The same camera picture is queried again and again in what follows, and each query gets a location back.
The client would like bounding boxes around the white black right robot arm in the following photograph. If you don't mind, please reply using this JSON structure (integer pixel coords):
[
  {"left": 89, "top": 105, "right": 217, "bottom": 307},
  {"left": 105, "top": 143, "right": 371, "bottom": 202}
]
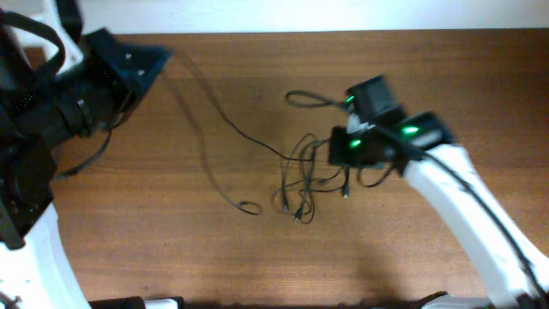
[{"left": 329, "top": 76, "right": 548, "bottom": 308}]

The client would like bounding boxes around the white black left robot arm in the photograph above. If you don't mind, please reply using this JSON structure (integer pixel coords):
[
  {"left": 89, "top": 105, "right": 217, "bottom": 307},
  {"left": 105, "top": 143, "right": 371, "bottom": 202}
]
[{"left": 1, "top": 1, "right": 184, "bottom": 308}]

